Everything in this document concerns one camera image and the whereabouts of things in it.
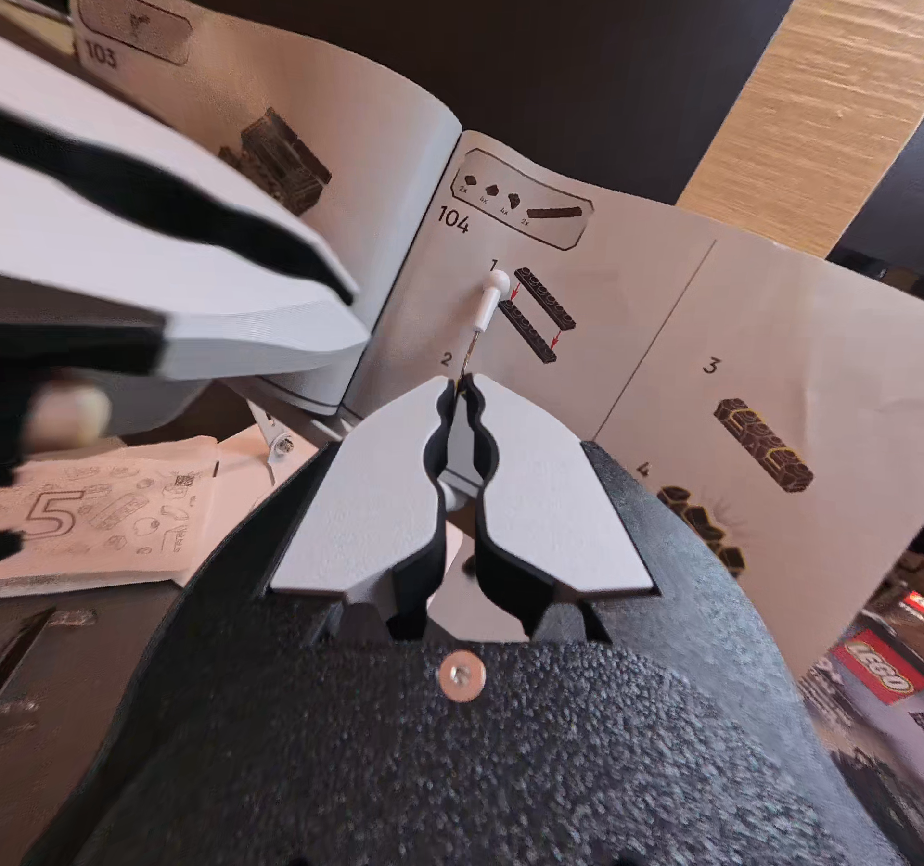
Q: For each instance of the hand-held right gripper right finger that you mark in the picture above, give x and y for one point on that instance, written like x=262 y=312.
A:
x=563 y=505

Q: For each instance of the clear lego windshield piece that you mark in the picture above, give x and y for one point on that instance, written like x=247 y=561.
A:
x=29 y=643

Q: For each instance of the white printed paper bag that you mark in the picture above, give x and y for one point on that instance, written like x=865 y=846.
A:
x=101 y=520

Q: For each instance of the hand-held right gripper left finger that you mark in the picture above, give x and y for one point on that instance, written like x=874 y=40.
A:
x=361 y=505

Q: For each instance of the lego instruction booklet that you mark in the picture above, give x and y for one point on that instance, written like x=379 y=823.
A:
x=650 y=318

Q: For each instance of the white booklet stand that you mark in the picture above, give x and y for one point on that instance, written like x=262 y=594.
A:
x=495 y=289

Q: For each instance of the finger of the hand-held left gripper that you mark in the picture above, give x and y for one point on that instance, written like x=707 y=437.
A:
x=217 y=296
x=130 y=130

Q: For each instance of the lego set box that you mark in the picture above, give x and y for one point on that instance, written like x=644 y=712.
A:
x=874 y=664

